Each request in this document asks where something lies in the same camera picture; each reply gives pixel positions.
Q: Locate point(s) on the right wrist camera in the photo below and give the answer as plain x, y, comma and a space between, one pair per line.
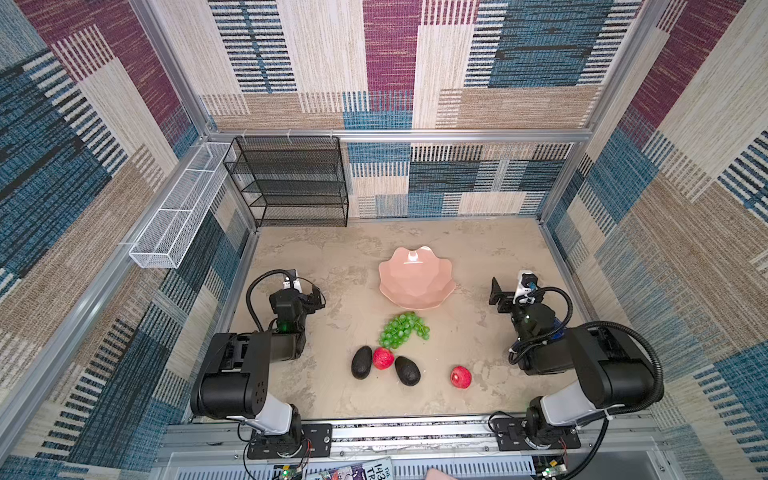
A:
527, 285

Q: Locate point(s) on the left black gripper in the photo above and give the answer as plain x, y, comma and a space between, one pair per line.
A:
310, 301

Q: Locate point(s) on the pink flower-shaped fruit bowl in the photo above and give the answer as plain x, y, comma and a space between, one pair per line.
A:
416, 279

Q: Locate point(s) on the dark fake avocado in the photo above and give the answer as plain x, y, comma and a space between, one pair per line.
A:
407, 371
362, 363

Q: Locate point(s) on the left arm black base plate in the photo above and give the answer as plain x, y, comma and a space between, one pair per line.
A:
313, 440

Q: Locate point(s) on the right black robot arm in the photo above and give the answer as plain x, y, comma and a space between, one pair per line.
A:
617, 370

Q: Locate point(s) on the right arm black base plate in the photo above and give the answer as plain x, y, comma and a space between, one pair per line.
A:
513, 434

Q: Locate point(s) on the black wire shelf rack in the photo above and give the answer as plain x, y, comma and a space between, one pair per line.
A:
290, 181

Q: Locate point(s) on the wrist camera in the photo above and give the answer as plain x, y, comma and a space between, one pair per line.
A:
527, 285
291, 281

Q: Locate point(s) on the green fake grape bunch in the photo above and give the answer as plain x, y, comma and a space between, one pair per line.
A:
400, 328

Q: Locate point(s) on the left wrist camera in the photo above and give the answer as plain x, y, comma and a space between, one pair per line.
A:
291, 281

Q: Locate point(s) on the white wire mesh basket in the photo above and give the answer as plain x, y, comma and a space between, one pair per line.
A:
165, 241

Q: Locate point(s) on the red fake fruit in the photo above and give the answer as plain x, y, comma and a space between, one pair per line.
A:
383, 358
461, 377

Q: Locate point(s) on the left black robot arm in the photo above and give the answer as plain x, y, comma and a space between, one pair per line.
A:
233, 382

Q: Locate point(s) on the printed booklet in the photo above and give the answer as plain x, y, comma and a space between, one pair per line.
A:
379, 469

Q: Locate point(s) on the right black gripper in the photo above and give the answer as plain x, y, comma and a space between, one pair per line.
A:
506, 298

